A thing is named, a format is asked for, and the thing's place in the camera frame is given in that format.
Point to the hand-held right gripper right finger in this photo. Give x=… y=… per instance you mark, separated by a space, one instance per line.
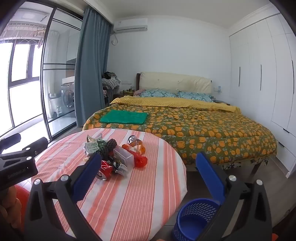
x=210 y=176

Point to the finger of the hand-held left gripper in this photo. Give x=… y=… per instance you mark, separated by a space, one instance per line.
x=10 y=143
x=38 y=144

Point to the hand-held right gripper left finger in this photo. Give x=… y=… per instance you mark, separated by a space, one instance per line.
x=89 y=176

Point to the crushed red drink can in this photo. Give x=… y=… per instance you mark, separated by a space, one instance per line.
x=106 y=168

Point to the green white milk carton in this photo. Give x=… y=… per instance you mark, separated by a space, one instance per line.
x=93 y=146

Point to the black foam mesh sleeve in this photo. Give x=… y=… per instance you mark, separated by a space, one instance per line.
x=108 y=144

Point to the blue mesh wastebasket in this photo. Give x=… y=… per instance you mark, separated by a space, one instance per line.
x=192 y=222

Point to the crushed orange can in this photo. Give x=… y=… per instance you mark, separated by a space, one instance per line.
x=132 y=139

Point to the person's left hand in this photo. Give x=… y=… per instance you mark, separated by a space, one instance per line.
x=8 y=208

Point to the black white bed skirt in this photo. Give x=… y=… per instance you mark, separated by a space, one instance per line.
x=240 y=165

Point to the clear plastic box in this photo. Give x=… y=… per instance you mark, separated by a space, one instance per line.
x=123 y=157

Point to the bed with floral quilt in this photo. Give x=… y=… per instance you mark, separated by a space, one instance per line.
x=208 y=129

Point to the dark wooden bed leg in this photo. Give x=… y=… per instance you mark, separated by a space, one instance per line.
x=256 y=168

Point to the metal basin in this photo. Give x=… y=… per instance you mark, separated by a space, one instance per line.
x=54 y=95

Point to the round table, striped cloth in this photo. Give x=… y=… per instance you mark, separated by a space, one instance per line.
x=138 y=197

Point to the red plastic bag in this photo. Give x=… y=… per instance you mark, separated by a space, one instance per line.
x=141 y=161

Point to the silver washing machine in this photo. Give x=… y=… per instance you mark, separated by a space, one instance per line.
x=68 y=97

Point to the green folded cloth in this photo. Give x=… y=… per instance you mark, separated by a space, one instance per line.
x=123 y=117

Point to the black framed sliding glass door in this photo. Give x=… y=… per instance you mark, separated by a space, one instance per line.
x=46 y=69

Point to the teal floral pillow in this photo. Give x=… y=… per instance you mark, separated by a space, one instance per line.
x=195 y=96
x=158 y=93

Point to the yellow blanket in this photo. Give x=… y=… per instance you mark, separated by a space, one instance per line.
x=173 y=102

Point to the dark wooden nightstand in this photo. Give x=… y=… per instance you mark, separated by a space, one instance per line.
x=122 y=95

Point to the grey-blue curtain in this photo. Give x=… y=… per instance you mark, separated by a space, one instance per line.
x=92 y=69

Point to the pile of clothes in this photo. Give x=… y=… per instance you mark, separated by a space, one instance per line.
x=111 y=81

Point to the pink cloth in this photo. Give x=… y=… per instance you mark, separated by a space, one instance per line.
x=139 y=92

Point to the cream padded headboard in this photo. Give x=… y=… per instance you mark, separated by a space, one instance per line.
x=173 y=81

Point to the white wardrobe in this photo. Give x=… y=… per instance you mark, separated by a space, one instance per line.
x=254 y=58

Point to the white air conditioner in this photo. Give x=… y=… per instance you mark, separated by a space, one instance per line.
x=130 y=25

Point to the wall socket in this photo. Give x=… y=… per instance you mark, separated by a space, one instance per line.
x=218 y=88

